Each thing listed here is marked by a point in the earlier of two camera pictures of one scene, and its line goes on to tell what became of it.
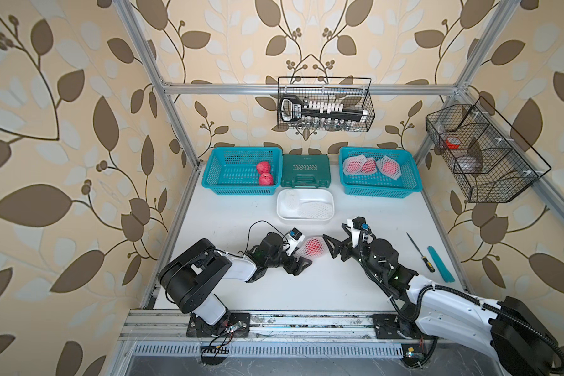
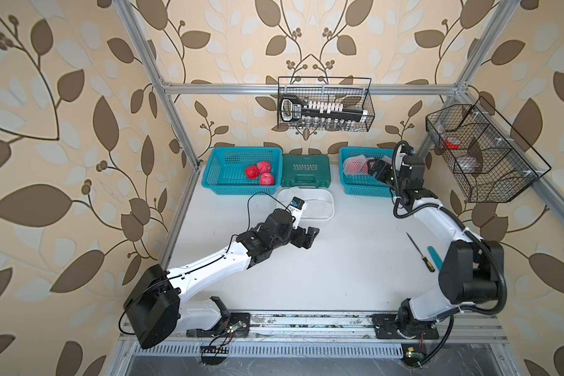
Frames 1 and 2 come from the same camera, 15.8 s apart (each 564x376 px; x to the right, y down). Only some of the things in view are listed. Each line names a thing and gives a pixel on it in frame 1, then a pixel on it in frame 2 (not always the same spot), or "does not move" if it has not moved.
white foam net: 315,210 does not move
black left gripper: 301,262 -> 308,237
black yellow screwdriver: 425,261 does not move
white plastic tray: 305,204 does not move
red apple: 263,167 does not move
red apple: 266,178 does not move
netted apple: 313,247 -> 251,171
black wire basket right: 493,162 does not move
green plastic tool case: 305,171 does not move
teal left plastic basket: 233,171 does not move
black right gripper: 348,245 -> 372,170
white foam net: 313,247 -> 288,194
